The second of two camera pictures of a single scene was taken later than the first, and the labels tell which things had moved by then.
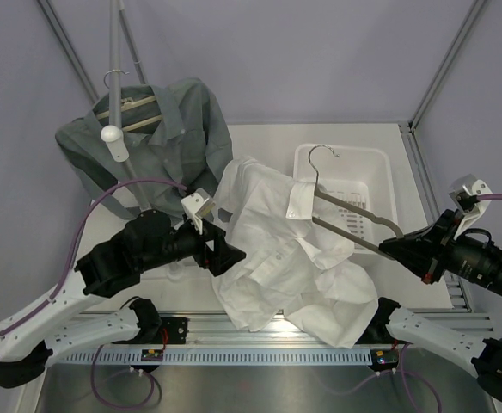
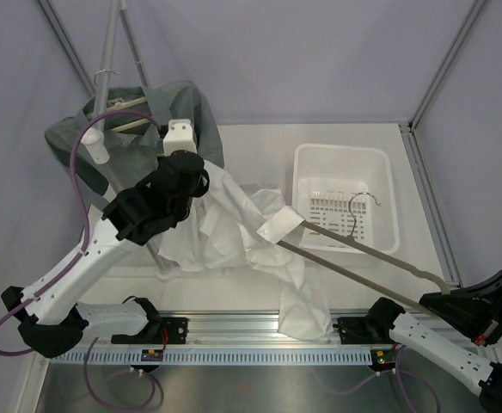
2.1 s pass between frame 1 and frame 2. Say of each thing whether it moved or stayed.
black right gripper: moved
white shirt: moved
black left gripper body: moved
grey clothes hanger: moved
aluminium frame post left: stayed
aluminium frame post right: stayed
